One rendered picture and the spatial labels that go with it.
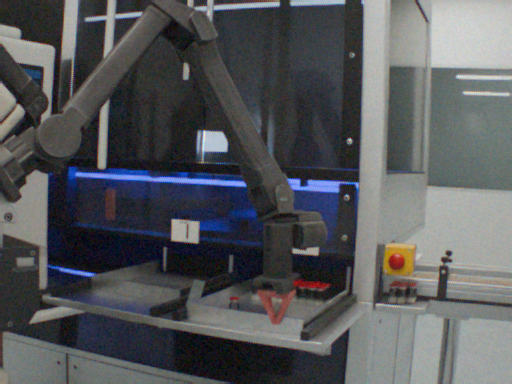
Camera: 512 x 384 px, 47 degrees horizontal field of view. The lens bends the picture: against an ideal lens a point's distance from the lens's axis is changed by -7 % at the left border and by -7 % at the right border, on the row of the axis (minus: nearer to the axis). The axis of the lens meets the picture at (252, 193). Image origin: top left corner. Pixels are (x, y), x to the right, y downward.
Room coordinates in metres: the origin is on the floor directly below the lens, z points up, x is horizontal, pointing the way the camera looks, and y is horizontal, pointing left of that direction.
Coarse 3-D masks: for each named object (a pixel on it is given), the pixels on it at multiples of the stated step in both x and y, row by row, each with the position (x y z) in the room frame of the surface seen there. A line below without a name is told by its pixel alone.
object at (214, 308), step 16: (240, 288) 1.56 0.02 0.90; (192, 304) 1.31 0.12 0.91; (208, 304) 1.40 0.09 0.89; (224, 304) 1.46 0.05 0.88; (240, 304) 1.47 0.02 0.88; (256, 304) 1.48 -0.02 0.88; (272, 304) 1.49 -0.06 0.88; (304, 304) 1.50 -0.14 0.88; (336, 304) 1.44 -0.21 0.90; (208, 320) 1.30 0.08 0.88; (224, 320) 1.28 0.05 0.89; (240, 320) 1.27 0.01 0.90; (256, 320) 1.25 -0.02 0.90; (288, 320) 1.23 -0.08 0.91; (304, 320) 1.22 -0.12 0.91
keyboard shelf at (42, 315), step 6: (42, 312) 1.55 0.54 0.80; (48, 312) 1.56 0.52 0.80; (54, 312) 1.58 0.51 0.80; (60, 312) 1.59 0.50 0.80; (66, 312) 1.61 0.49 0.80; (72, 312) 1.63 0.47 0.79; (78, 312) 1.64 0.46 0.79; (36, 318) 1.52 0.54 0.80; (42, 318) 1.54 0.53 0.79; (48, 318) 1.55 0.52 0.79
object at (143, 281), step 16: (112, 272) 1.63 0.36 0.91; (128, 272) 1.70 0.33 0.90; (144, 272) 1.78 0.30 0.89; (160, 272) 1.83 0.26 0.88; (96, 288) 1.54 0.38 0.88; (112, 288) 1.52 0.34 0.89; (128, 288) 1.50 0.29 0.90; (144, 288) 1.48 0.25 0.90; (160, 288) 1.47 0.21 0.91; (176, 288) 1.62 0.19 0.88
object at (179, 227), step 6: (174, 222) 1.75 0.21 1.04; (180, 222) 1.74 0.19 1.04; (186, 222) 1.73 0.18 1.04; (192, 222) 1.73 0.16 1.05; (198, 222) 1.72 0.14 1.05; (174, 228) 1.75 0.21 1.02; (180, 228) 1.74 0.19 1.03; (186, 228) 1.74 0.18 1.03; (192, 228) 1.73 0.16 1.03; (198, 228) 1.72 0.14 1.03; (174, 234) 1.75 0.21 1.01; (180, 234) 1.74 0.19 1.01; (186, 234) 1.73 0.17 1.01; (192, 234) 1.73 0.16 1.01; (198, 234) 1.72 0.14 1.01; (174, 240) 1.75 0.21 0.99; (180, 240) 1.74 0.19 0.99; (186, 240) 1.73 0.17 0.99; (192, 240) 1.73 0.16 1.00; (198, 240) 1.72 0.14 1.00
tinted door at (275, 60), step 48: (240, 0) 1.70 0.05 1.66; (288, 0) 1.64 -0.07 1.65; (336, 0) 1.59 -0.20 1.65; (240, 48) 1.69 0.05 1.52; (288, 48) 1.64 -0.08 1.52; (336, 48) 1.59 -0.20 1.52; (240, 96) 1.69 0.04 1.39; (288, 96) 1.64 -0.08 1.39; (336, 96) 1.59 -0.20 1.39; (288, 144) 1.64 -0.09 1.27; (336, 144) 1.59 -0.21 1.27
